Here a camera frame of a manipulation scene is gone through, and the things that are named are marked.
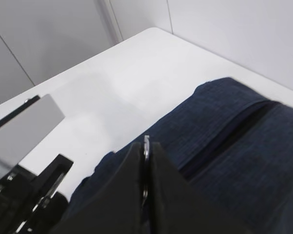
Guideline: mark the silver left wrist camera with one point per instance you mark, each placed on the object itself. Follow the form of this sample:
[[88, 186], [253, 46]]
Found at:
[[24, 128]]

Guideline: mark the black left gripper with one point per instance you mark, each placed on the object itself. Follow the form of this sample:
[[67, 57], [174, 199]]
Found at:
[[31, 204]]

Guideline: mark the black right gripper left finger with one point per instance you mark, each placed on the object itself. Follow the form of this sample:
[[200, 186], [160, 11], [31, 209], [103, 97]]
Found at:
[[116, 208]]

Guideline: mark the navy blue lunch bag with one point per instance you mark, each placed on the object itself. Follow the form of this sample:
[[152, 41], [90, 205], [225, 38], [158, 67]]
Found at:
[[232, 145]]

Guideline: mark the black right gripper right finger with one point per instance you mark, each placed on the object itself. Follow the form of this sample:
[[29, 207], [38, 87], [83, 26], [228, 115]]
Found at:
[[176, 208]]

